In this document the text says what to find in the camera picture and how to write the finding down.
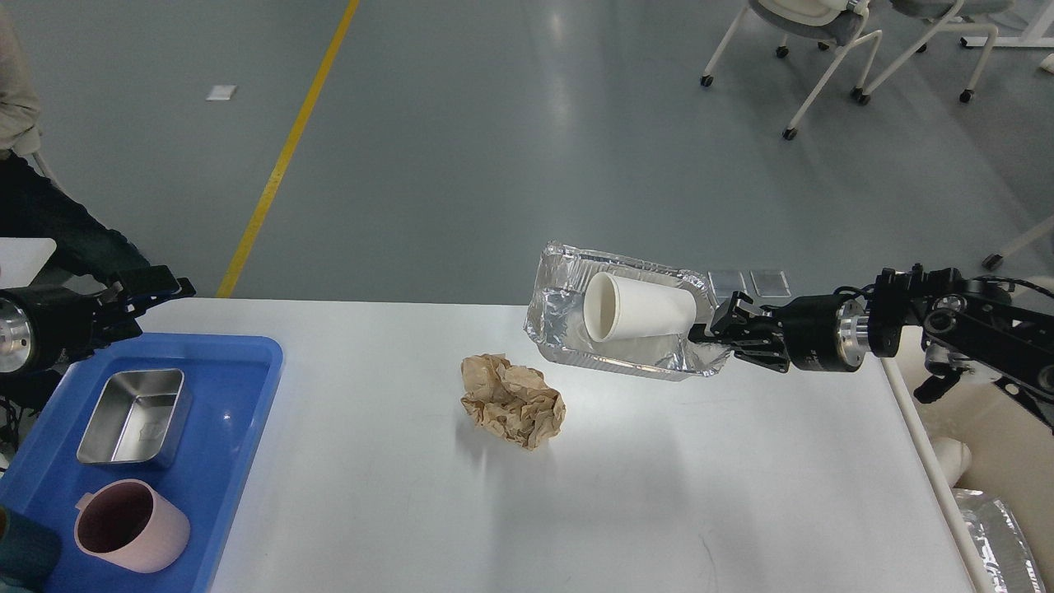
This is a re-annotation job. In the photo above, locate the pink plastic mug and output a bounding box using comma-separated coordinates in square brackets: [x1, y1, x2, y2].
[74, 479, 191, 574]

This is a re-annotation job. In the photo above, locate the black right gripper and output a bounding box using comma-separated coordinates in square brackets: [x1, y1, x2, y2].
[688, 292, 867, 374]

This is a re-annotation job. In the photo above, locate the steel rectangular container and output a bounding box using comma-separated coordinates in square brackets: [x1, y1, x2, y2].
[76, 368, 193, 469]

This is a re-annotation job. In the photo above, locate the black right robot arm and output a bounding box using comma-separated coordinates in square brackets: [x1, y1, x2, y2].
[688, 265, 1053, 427]

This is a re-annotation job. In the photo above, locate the left floor socket plate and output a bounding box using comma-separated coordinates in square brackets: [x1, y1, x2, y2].
[707, 270, 749, 301]

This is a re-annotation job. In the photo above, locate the floor socket plate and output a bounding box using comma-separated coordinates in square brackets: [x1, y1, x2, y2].
[749, 269, 793, 299]
[707, 270, 749, 301]

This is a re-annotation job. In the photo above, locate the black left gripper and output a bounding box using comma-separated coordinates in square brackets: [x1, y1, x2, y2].
[1, 265, 197, 374]

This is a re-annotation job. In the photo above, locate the aluminium foil tray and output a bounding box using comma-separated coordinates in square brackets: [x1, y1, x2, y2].
[524, 240, 733, 381]

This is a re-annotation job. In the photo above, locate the white grey office chair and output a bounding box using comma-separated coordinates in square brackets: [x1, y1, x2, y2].
[698, 0, 882, 141]

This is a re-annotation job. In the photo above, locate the blue plastic tray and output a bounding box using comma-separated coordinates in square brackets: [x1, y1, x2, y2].
[1, 333, 284, 592]

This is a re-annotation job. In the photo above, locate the white chair leg right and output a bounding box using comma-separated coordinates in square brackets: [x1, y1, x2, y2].
[980, 215, 1053, 271]

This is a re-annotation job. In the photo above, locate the cream paper cup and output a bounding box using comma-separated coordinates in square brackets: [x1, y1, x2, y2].
[583, 273, 697, 342]

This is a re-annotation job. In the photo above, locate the white side table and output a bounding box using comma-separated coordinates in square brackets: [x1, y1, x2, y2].
[0, 237, 57, 289]

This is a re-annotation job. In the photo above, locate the right floor socket plate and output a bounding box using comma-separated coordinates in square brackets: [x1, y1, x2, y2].
[749, 269, 793, 299]

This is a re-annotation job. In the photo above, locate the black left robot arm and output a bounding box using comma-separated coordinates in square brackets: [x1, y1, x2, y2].
[1, 265, 197, 450]

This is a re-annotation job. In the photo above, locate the brown paper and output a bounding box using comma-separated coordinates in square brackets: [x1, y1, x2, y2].
[460, 353, 567, 451]

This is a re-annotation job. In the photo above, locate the teal cup in tray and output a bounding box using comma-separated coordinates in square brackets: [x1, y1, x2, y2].
[1, 506, 63, 592]

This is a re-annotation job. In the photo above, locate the person in beige sweater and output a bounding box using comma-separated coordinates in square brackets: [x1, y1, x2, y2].
[1, 9, 151, 284]

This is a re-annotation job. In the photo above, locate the beige plastic bin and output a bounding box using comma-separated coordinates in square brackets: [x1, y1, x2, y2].
[865, 328, 1053, 589]

